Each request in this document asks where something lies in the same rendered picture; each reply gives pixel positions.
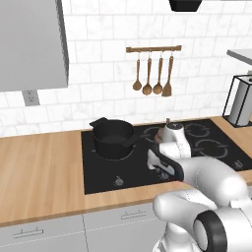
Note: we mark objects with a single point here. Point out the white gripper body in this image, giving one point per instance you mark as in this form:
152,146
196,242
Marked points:
155,159

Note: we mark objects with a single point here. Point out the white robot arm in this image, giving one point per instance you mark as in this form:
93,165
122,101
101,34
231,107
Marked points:
213,180

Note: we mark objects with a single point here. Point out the black hob knob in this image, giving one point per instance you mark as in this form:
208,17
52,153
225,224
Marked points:
164,176
118,181
238,164

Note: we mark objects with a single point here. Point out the black cooking pot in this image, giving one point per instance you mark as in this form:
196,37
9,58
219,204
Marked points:
113,139

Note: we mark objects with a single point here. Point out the black hob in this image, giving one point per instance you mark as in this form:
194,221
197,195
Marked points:
105,174

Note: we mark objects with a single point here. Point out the wooden spatula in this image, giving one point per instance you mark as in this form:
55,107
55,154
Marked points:
167,90

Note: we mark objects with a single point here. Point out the small wooden spoon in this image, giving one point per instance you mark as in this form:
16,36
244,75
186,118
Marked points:
137,85

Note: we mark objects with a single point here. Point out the grey drawer front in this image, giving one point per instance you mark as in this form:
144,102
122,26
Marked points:
108,233
59,238

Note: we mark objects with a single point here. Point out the grey roll in stand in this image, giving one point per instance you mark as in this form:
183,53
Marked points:
241,105

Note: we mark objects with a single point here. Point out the grey shelf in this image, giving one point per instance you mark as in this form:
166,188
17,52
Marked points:
242,55

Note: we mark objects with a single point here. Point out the black range hood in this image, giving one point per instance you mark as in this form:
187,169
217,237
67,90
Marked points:
185,5

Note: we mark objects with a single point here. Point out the wooden utensil rail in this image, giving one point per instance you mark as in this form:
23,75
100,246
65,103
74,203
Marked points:
154,49

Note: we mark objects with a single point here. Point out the grey wall socket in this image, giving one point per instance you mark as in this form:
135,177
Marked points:
31,97

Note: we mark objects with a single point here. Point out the grey wall cupboard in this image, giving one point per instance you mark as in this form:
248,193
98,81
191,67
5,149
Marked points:
31,42

